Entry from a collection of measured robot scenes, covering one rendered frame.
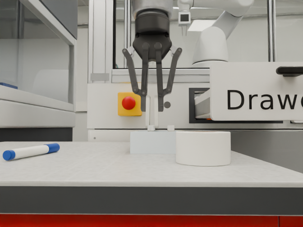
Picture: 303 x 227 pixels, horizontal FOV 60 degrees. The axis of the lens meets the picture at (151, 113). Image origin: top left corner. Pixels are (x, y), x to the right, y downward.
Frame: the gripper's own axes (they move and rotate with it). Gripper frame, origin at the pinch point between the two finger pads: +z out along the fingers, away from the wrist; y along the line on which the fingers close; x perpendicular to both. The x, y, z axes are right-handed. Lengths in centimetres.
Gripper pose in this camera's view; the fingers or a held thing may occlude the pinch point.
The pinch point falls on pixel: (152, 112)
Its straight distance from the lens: 55.9
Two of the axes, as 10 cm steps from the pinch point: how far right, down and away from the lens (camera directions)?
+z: 0.0, 10.0, -0.5
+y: -10.0, 0.0, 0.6
